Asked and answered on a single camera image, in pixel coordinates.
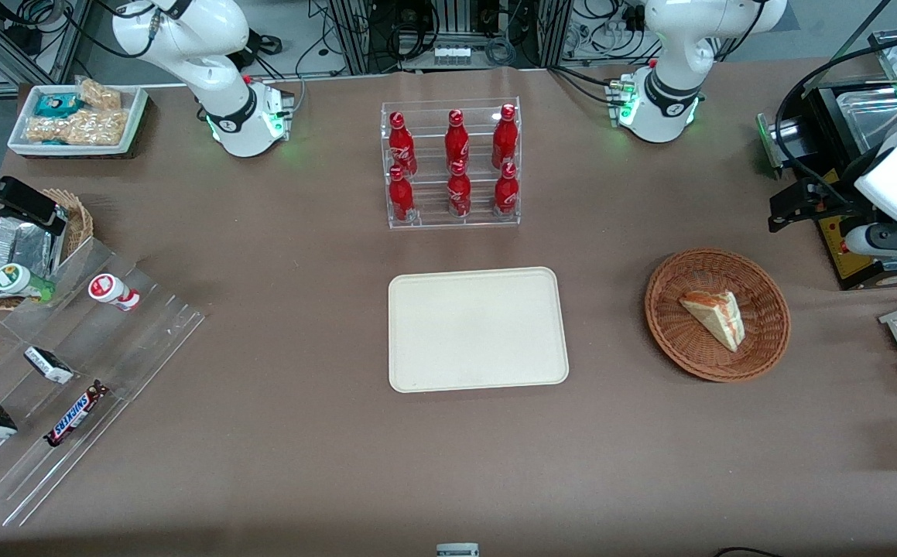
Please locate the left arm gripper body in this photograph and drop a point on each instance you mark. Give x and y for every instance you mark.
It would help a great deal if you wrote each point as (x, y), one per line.
(840, 199)

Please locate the triangular sandwich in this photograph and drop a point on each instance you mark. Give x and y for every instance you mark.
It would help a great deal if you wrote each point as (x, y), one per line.
(719, 317)

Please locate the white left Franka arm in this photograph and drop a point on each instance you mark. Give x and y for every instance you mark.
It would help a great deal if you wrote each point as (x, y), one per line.
(672, 46)

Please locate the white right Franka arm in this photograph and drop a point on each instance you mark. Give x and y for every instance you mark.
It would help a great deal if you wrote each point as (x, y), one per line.
(185, 39)

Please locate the light wicker basket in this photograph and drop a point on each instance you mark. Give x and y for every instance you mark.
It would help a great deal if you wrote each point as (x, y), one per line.
(80, 220)

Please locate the white snack tray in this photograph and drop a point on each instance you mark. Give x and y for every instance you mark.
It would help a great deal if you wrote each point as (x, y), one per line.
(135, 116)

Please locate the brown wicker basket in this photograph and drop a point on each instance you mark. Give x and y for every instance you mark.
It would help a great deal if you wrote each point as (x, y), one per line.
(676, 340)

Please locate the beige plastic serving tray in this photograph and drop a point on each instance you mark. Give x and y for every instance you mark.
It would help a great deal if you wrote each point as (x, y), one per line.
(479, 329)

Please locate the green yoghurt bottle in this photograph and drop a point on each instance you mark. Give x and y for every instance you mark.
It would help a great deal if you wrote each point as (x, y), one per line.
(18, 280)

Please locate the red yoghurt bottle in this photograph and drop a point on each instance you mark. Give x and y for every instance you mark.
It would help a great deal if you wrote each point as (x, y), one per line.
(111, 290)

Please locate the large rice cracker pack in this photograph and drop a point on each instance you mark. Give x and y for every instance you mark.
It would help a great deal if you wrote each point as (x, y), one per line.
(77, 128)

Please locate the teal snack packet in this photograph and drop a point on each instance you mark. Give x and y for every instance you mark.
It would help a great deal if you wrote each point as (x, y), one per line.
(57, 104)

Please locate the small rice cracker pack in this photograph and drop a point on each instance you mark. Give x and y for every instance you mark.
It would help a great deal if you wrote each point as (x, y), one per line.
(100, 94)

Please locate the clear acrylic stepped display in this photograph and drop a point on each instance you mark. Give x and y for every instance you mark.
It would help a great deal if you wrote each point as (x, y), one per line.
(131, 348)

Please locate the Snickers chocolate bar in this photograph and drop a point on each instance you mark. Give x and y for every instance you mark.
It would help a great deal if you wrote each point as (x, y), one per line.
(77, 414)

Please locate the brown table cloth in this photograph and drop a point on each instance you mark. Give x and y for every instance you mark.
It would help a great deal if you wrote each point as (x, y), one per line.
(301, 348)

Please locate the red cola bottle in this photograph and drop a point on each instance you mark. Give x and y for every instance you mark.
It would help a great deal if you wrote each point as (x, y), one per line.
(402, 147)
(504, 139)
(400, 197)
(457, 139)
(459, 193)
(505, 192)

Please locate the clear acrylic bottle rack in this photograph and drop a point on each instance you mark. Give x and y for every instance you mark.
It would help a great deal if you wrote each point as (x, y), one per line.
(429, 220)

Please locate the white power strip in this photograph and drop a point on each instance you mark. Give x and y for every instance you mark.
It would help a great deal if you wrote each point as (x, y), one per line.
(453, 55)

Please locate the grey white device top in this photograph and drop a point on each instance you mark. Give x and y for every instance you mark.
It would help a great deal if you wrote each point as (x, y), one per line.
(457, 551)

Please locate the aluminium frame rack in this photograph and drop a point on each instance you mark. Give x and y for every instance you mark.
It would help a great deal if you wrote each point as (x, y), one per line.
(355, 35)

